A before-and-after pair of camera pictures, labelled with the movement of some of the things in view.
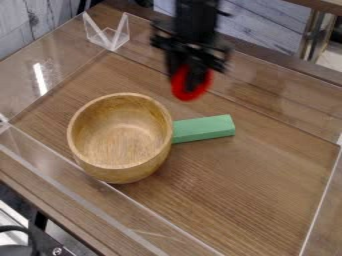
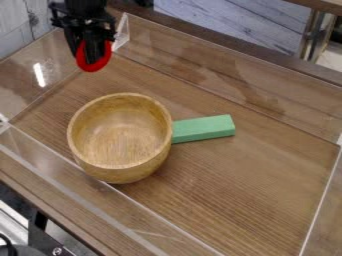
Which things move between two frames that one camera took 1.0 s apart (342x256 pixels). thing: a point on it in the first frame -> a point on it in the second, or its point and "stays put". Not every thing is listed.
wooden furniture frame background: (324, 12) stays put
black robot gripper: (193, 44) -> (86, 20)
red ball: (178, 83) -> (82, 60)
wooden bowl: (120, 136) stays put
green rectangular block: (189, 130) stays put
